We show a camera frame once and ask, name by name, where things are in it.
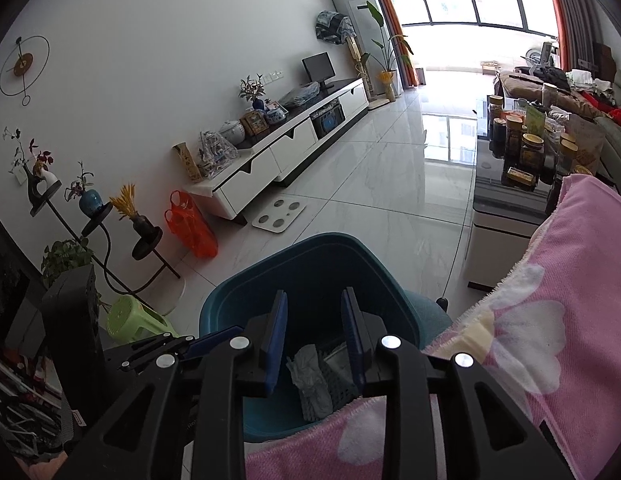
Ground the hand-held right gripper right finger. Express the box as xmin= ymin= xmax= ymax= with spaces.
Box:
xmin=341 ymin=287 xmax=574 ymax=480

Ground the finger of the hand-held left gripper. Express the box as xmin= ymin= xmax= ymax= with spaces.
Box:
xmin=121 ymin=326 xmax=246 ymax=372

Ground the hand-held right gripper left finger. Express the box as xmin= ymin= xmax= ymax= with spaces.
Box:
xmin=55 ymin=290 xmax=288 ymax=480

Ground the teal plastic trash bin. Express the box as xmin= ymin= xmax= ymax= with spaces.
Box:
xmin=199 ymin=231 xmax=424 ymax=443

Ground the crumpled white tissue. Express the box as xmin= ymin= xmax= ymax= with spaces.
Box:
xmin=285 ymin=344 xmax=334 ymax=421

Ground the green plastic stool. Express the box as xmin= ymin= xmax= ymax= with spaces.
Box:
xmin=106 ymin=295 xmax=181 ymax=346

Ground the orange plastic bag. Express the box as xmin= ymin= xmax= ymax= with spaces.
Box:
xmin=164 ymin=190 xmax=218 ymax=260

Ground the black metal plant stand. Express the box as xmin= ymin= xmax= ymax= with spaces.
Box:
xmin=30 ymin=182 xmax=181 ymax=306

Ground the white bathroom scale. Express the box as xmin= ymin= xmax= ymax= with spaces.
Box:
xmin=249 ymin=198 xmax=305 ymax=234

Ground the dark vase with yellow wheat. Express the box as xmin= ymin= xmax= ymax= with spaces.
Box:
xmin=109 ymin=185 xmax=152 ymax=236

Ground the black speaker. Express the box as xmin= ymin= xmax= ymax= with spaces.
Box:
xmin=40 ymin=264 xmax=107 ymax=411

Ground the green leafy floor plant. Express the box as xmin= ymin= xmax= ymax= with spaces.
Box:
xmin=40 ymin=240 xmax=94 ymax=291

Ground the yellow patterned box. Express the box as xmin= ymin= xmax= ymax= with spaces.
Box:
xmin=172 ymin=142 xmax=202 ymax=182

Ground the dark glass coffee table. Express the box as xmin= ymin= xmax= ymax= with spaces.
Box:
xmin=463 ymin=95 xmax=591 ymax=291

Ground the clear plastic bag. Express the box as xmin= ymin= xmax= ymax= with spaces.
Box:
xmin=198 ymin=131 xmax=238 ymax=178

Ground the blue round vase with plant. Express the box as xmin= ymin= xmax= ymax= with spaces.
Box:
xmin=65 ymin=161 xmax=102 ymax=216

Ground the white black TV cabinet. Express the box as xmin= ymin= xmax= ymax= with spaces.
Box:
xmin=183 ymin=78 xmax=370 ymax=221

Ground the white porcelain lidded jar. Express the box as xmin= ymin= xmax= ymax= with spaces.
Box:
xmin=219 ymin=120 xmax=246 ymax=145

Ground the pink floral blanket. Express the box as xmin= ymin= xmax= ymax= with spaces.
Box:
xmin=245 ymin=174 xmax=621 ymax=480

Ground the black white vase red plant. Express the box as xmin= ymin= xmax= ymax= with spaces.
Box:
xmin=3 ymin=127 xmax=64 ymax=208

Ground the blue white wrapped bundle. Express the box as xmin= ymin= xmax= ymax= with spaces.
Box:
xmin=279 ymin=82 xmax=320 ymax=108

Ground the flower plant in blue vase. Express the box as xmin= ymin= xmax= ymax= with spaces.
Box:
xmin=239 ymin=74 xmax=268 ymax=111

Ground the group of jars and tins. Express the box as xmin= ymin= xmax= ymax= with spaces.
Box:
xmin=488 ymin=82 xmax=606 ymax=196

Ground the tall leafy plant in vase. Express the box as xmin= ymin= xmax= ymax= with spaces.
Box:
xmin=365 ymin=1 xmax=415 ymax=101

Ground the small black monitor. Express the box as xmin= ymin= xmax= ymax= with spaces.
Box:
xmin=301 ymin=52 xmax=336 ymax=86

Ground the wooden stand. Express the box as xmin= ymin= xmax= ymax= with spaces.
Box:
xmin=347 ymin=35 xmax=372 ymax=97

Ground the blue patterned cloth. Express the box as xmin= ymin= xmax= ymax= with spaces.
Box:
xmin=315 ymin=10 xmax=359 ymax=46

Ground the orange grey curtain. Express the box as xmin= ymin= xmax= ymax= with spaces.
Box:
xmin=541 ymin=0 xmax=599 ymax=71
xmin=361 ymin=0 xmax=419 ymax=88

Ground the black bag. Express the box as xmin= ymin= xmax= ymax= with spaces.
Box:
xmin=533 ymin=67 xmax=571 ymax=93

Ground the green sectional sofa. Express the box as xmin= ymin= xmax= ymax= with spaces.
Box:
xmin=495 ymin=67 xmax=621 ymax=186

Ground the red cloth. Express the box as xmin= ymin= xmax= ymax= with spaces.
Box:
xmin=571 ymin=90 xmax=621 ymax=128

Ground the brown wooden box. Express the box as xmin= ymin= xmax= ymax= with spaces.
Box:
xmin=593 ymin=42 xmax=616 ymax=81

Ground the wooden ornate frame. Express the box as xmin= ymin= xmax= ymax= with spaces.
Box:
xmin=240 ymin=110 xmax=269 ymax=136

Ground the round black wall clock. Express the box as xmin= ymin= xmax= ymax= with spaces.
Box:
xmin=0 ymin=36 xmax=51 ymax=107

